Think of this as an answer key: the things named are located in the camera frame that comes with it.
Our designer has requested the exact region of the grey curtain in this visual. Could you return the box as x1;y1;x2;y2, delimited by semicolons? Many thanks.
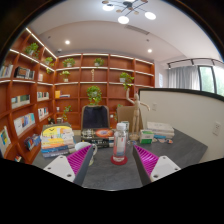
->
167;64;201;90

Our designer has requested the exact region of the stack of colourful books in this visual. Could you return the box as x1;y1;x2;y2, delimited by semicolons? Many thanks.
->
39;123;77;158

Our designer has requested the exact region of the brown wooden shelf unit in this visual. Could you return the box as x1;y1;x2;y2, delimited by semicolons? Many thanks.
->
0;27;156;164

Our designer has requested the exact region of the dark blue office chair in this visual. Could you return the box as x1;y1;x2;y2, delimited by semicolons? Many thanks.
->
80;104;111;131

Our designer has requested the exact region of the black book with orange print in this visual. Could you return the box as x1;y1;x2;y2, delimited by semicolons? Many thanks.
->
80;128;116;149

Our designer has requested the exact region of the black track light rail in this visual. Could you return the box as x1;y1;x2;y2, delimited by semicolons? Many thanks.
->
166;57;224;70

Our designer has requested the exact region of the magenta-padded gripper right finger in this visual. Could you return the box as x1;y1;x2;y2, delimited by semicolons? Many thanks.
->
132;144;183;186

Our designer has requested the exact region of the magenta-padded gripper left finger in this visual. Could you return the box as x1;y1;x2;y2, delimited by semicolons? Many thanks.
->
42;144;95;187

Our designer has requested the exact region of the clear plastic water bottle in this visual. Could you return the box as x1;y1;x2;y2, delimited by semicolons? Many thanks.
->
112;122;129;163

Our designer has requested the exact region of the white wall socket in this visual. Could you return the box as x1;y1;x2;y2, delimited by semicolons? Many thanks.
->
212;121;222;136

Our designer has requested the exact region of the window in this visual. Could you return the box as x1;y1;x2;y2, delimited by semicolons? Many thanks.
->
198;64;224;98

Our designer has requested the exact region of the stack of white boxes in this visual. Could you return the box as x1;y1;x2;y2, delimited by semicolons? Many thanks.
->
146;121;176;140

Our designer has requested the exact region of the green white small box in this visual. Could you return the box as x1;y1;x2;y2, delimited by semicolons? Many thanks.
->
139;129;155;145

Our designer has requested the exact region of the branched round ceiling lamp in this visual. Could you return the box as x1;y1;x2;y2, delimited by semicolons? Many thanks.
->
101;0;158;25

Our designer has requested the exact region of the brown chair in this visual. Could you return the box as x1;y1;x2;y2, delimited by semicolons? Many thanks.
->
116;105;141;129

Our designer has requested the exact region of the wooden artist mannequin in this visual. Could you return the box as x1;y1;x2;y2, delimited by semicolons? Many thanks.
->
124;87;152;141

